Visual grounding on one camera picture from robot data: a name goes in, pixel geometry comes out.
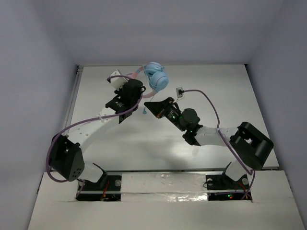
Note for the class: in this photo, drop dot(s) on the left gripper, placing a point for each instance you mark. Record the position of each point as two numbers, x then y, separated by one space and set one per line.
134 87

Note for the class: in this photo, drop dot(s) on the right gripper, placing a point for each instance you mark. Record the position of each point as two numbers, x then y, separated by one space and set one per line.
158 109

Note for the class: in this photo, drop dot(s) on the blue pink cat-ear headphones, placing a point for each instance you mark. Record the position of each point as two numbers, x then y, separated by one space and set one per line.
155 75

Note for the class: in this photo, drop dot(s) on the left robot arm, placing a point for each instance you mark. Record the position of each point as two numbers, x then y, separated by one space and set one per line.
65 154

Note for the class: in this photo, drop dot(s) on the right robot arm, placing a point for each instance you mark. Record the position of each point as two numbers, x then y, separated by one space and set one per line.
250 147

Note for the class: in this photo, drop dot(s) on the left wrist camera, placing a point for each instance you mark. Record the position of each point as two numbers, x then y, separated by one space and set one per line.
115 81

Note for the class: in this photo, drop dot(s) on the aluminium side rail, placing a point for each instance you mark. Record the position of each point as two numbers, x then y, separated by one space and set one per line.
72 100

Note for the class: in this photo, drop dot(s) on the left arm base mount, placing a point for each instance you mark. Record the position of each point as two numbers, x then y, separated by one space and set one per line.
109 192

